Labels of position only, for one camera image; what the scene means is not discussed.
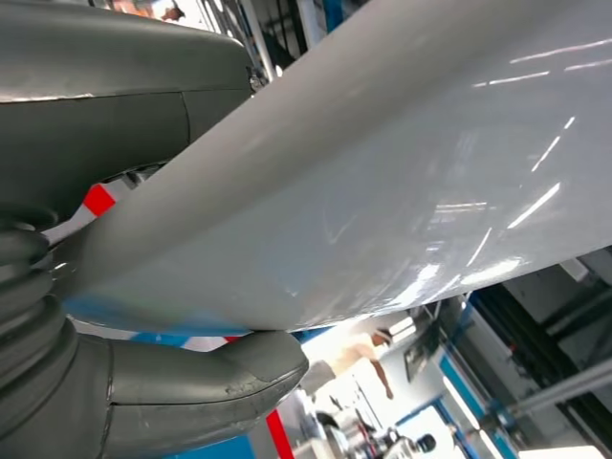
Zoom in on red white striped tape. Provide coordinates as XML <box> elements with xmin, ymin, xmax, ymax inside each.
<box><xmin>42</xmin><ymin>180</ymin><xmax>144</xmax><ymax>249</ymax></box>

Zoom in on person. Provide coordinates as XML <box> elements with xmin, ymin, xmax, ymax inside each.
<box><xmin>330</xmin><ymin>328</ymin><xmax>396</xmax><ymax>402</ymax></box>

